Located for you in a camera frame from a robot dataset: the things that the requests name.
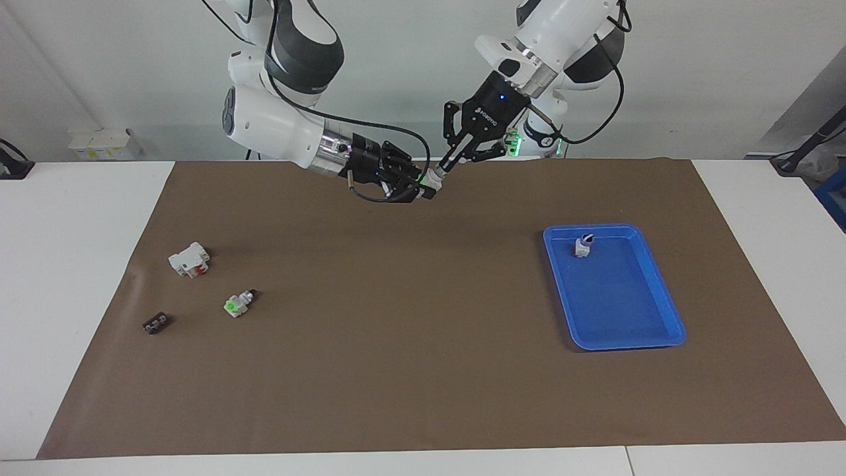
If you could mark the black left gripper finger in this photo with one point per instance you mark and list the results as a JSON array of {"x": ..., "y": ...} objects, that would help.
[
  {"x": 492, "y": 151},
  {"x": 453, "y": 129}
]

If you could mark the white red switch block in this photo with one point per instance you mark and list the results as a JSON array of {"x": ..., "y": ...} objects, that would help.
[{"x": 185, "y": 259}]

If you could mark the green white push button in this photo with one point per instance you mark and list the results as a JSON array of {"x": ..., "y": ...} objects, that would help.
[{"x": 234, "y": 305}]

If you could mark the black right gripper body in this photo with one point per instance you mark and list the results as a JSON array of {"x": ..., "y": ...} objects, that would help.
[{"x": 370, "y": 162}]

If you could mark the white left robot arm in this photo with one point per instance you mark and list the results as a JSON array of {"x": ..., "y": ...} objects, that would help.
[{"x": 562, "y": 26}]

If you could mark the black stand with pole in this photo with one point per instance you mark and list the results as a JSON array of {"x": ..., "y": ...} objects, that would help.
[{"x": 793, "y": 158}]

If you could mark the small black terminal block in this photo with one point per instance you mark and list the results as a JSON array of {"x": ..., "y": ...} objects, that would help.
[{"x": 156, "y": 324}]

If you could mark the blue plastic tray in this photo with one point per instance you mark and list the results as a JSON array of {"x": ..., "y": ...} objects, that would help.
[{"x": 621, "y": 304}]

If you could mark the brown paper table mat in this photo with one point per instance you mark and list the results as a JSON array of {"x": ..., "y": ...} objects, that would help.
[{"x": 423, "y": 370}]

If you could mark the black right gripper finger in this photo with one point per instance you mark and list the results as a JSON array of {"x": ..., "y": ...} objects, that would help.
[
  {"x": 410, "y": 193},
  {"x": 404, "y": 165}
]

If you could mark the white switch with black knob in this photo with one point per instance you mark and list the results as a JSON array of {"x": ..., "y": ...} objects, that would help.
[{"x": 582, "y": 248}]

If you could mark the white boxes by wall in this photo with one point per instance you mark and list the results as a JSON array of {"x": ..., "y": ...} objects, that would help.
[{"x": 99, "y": 144}]

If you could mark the blue crate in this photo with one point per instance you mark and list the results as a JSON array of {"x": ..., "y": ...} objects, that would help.
[{"x": 834, "y": 198}]

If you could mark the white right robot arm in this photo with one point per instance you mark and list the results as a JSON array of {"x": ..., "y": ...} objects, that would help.
[{"x": 271, "y": 125}]

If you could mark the black clamp mount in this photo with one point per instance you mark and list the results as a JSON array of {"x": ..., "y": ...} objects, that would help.
[{"x": 13, "y": 168}]

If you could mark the green white rotary switch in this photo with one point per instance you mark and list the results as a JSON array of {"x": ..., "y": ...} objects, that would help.
[{"x": 434, "y": 177}]

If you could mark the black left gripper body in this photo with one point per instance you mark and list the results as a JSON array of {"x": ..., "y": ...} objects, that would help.
[{"x": 496, "y": 106}]

